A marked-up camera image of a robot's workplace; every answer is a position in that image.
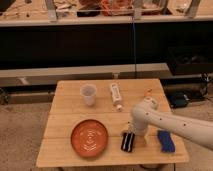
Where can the wooden table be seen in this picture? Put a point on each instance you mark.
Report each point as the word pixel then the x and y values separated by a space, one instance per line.
pixel 68 109

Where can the orange carrot toy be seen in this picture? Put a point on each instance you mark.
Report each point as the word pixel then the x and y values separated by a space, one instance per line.
pixel 147 93

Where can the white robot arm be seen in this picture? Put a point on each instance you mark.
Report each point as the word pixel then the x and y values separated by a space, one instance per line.
pixel 145 113

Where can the orange round plate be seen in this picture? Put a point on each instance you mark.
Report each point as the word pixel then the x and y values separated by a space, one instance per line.
pixel 89 138

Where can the white ceramic cup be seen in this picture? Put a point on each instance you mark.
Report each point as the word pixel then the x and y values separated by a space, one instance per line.
pixel 88 93

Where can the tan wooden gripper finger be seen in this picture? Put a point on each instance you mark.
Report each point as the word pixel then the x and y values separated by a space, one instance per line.
pixel 142 140

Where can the blue sponge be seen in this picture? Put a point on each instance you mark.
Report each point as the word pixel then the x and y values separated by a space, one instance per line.
pixel 167 144

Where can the black striped eraser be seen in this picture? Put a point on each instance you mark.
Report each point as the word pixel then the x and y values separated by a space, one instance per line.
pixel 127 142

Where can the white tube with cap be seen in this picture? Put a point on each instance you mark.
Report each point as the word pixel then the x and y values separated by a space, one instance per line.
pixel 116 96

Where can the black device on floor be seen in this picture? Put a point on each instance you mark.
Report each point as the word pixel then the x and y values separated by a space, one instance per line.
pixel 178 100

